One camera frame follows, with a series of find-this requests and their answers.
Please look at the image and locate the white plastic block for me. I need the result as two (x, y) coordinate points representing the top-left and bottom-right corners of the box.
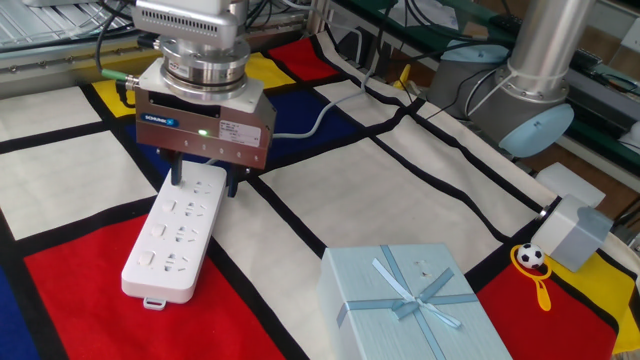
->
(534, 161), (607, 209)

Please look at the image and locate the black cable with ferrite lump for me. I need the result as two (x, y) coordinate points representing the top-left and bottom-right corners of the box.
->
(113, 79), (139, 110)

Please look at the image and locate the small toy soccer ball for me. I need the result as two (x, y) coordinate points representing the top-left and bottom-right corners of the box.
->
(516, 242), (546, 270)

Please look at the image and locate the yellow plastic ring handle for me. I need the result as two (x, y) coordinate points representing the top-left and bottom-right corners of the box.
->
(509, 243), (554, 313)

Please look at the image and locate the silver Schunk gripper body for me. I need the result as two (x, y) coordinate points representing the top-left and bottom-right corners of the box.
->
(133, 87), (278, 171)

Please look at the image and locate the light blue ribboned gift box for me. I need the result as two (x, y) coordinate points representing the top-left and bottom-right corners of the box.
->
(316, 243), (514, 360)

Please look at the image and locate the light grey power strip cable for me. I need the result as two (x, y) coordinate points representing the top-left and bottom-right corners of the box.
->
(205, 0), (375, 166)

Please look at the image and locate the black cable with green plug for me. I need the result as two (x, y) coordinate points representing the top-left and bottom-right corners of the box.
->
(94, 0), (142, 92)

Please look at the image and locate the white four-socket power strip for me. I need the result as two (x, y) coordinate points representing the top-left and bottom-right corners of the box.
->
(120, 162), (229, 312)

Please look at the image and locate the white and grey button box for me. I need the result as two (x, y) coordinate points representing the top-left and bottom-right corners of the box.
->
(529, 193), (614, 274)

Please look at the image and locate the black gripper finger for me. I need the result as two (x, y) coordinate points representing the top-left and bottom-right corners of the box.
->
(225, 164), (251, 199)
(169, 148), (186, 187)

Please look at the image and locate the colour block checked tablecloth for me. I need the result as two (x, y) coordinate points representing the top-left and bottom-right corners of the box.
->
(0, 32), (640, 360)

